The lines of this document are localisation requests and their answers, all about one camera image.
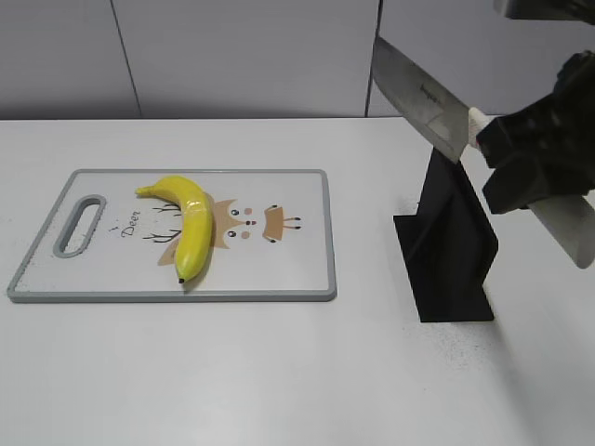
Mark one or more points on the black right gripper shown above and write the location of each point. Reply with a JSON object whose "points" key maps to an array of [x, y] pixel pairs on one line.
{"points": [[555, 135]]}

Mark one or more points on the white handled kitchen knife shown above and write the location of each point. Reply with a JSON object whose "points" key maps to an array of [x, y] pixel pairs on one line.
{"points": [[451, 126]]}

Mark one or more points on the yellow plastic banana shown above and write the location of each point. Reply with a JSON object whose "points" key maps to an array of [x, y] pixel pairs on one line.
{"points": [[197, 222]]}

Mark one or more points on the black knife stand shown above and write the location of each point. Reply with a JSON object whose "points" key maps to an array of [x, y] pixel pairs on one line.
{"points": [[448, 246]]}

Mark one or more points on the grey rimmed deer cutting board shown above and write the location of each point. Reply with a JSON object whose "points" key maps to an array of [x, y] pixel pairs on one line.
{"points": [[100, 242]]}

